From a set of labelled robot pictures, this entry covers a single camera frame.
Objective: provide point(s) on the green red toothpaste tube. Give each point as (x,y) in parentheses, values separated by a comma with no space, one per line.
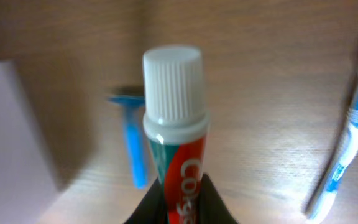
(176,123)

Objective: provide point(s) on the blue white toothbrush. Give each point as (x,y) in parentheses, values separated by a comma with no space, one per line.
(323,199)

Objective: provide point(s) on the blue disposable razor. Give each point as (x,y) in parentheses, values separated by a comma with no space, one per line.
(131,99)

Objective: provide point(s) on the white open cardboard box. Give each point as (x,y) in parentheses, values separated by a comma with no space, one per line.
(27,178)

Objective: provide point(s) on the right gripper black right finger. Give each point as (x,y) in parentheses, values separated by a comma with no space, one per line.
(211,208)

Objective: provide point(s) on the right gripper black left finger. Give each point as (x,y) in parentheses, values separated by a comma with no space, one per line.
(151,209)

